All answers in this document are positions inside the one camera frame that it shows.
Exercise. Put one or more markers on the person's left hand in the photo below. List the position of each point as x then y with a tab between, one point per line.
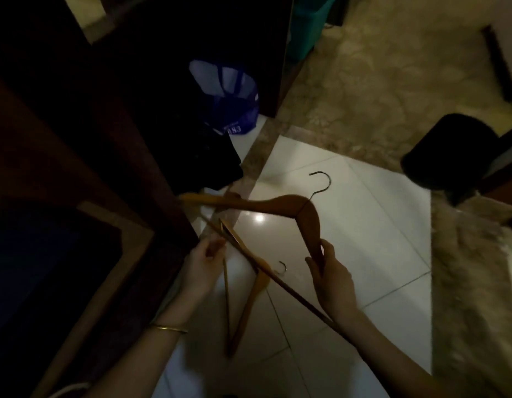
202	273

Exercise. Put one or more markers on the person's right hand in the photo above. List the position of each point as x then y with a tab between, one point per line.
334	290

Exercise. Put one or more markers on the wooden hanger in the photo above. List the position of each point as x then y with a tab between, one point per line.
280	203
256	290

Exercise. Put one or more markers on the brown wooden wardrobe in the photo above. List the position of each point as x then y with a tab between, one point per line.
52	161

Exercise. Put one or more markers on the person's right forearm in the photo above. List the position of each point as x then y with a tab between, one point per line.
388	360

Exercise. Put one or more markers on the person's left forearm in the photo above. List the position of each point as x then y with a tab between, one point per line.
144	360

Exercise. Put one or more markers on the blue plastic bag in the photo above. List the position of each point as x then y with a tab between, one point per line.
231	107

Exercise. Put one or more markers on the white shoe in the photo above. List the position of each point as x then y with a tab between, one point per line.
69	388

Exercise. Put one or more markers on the black round stool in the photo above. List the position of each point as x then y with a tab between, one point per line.
446	153

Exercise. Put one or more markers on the green plastic bin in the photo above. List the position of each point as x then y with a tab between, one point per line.
307	24

